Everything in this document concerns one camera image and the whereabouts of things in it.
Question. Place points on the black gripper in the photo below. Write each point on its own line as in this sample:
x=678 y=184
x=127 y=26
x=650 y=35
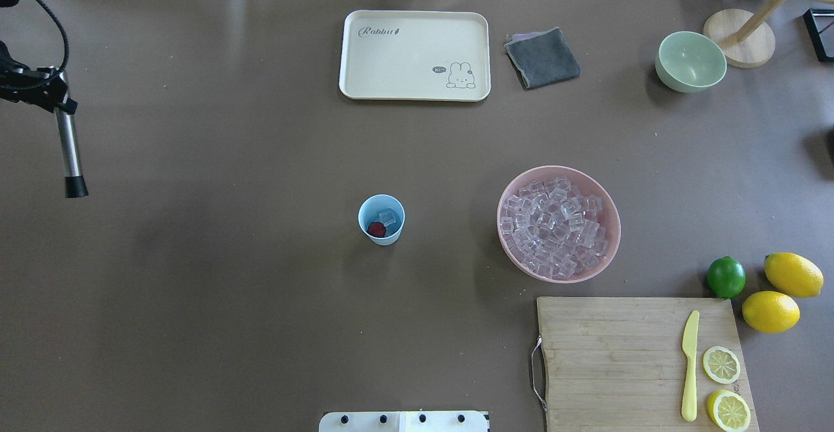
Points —
x=32 y=86

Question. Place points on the steel muddler black tip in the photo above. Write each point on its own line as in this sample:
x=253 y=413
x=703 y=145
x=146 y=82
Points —
x=75 y=185

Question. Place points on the red strawberry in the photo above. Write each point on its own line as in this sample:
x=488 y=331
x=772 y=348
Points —
x=376 y=229

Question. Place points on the ice cube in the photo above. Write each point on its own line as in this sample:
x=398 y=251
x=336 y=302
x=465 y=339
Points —
x=388 y=217

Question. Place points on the light blue plastic cup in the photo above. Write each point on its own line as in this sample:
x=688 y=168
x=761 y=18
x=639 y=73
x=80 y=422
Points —
x=369 y=211

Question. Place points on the clear ice cubes pile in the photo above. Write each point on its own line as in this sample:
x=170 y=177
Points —
x=557 y=227

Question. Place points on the wooden cup stand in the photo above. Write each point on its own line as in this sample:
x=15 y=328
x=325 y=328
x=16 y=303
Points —
x=744 y=37

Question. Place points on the cream rabbit tray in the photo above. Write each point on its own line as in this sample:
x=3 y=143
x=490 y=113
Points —
x=415 y=55

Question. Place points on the grey folded cloth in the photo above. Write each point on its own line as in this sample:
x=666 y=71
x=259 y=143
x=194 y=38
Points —
x=542 y=58

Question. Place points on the pink bowl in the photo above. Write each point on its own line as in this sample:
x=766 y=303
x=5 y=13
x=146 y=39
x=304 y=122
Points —
x=559 y=223

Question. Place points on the wooden cutting board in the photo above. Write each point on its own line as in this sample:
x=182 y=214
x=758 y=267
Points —
x=615 y=363

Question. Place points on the light green bowl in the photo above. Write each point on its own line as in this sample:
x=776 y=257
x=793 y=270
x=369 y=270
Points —
x=689 y=62

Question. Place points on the green lime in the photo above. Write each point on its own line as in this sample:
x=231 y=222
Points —
x=726 y=277

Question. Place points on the yellow plastic knife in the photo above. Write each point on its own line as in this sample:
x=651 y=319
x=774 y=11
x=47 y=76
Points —
x=688 y=403

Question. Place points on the yellow lemon left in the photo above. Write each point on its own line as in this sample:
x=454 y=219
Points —
x=770 y=312

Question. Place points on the yellow lemon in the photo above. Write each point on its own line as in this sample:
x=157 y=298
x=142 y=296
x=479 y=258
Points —
x=793 y=275
x=770 y=312

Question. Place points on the yellow lemon right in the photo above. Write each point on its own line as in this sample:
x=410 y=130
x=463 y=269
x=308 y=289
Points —
x=793 y=275

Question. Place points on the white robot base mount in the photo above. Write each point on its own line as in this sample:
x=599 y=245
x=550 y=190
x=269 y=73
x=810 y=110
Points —
x=414 y=420

